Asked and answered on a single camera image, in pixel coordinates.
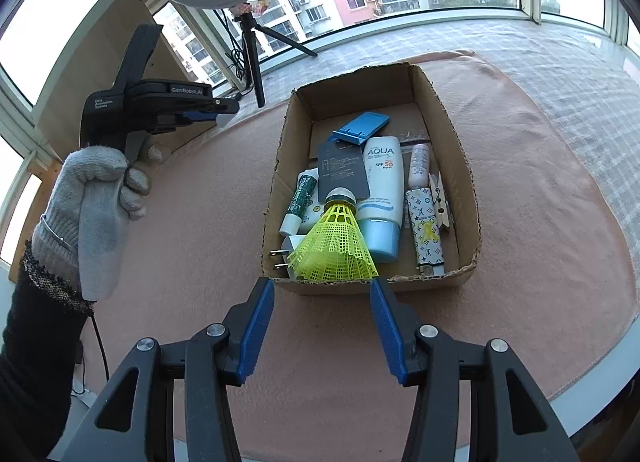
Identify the white plug charger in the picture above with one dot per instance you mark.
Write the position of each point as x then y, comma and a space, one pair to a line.
292, 247

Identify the green lip balm stick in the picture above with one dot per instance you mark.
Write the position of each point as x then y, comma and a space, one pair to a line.
300, 199

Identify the yellow plastic shuttlecock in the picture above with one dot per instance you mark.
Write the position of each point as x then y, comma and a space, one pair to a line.
335, 242

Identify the black card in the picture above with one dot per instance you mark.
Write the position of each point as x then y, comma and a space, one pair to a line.
340, 167

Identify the wooden clothespin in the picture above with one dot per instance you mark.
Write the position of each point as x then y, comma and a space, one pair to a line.
440, 202

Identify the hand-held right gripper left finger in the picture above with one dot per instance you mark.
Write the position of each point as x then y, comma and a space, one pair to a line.
257, 332

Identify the blue plastic phone stand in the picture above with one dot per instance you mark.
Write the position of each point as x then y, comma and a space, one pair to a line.
362, 127

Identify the plain wooden board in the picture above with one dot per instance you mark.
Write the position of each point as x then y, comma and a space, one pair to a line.
100, 42

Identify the person's left hand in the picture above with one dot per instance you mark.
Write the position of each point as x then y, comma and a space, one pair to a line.
85, 202

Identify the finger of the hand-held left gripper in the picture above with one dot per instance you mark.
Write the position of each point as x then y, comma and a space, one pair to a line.
222, 104
200, 117

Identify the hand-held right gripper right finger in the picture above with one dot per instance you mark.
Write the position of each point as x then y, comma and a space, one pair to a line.
387, 332

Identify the black tripod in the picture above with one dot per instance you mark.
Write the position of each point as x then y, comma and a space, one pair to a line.
255, 67

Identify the small pink tube grey cap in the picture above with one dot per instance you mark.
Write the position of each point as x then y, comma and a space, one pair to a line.
419, 167

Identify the pink table cloth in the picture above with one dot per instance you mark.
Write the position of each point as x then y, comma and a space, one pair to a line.
525, 242

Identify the white patterned lighter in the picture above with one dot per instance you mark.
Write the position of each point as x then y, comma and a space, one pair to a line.
422, 227

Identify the cardboard box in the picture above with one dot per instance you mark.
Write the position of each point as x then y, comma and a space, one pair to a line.
450, 167

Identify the person's left forearm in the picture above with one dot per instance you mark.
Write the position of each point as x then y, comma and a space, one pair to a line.
35, 352

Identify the white sunscreen tube blue cap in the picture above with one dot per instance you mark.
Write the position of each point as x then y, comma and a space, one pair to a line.
380, 182

